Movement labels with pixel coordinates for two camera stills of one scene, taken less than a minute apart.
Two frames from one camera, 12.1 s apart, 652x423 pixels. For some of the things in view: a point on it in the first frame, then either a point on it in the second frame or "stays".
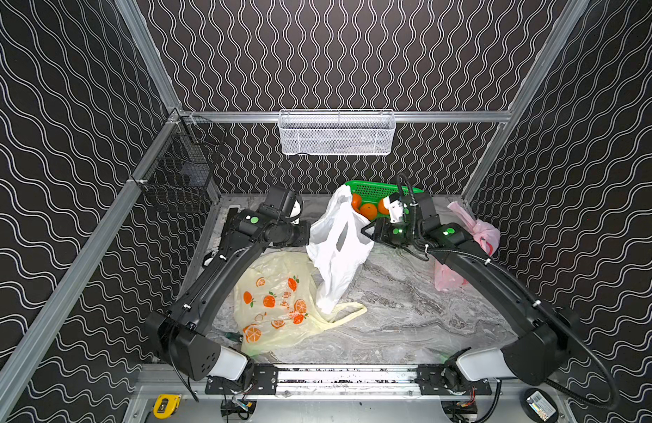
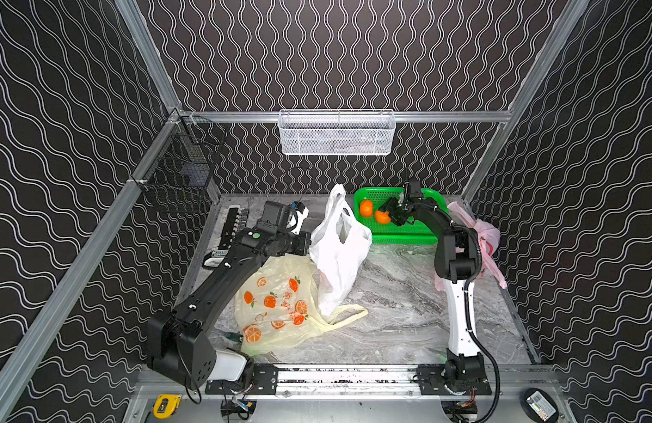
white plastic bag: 337,241 stays
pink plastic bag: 485,234 stays
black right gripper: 380,231 → 388,205
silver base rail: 346,381 stays
